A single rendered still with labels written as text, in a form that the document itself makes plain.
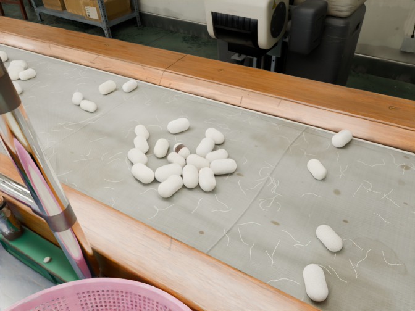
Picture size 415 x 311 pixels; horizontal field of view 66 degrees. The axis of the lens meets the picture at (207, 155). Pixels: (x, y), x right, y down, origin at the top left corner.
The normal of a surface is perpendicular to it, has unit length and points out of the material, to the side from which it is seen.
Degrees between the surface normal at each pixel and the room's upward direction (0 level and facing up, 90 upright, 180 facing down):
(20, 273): 0
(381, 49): 88
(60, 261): 0
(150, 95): 0
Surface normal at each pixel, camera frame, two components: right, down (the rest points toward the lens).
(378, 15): -0.58, 0.55
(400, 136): -0.38, -0.13
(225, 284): -0.04, -0.76
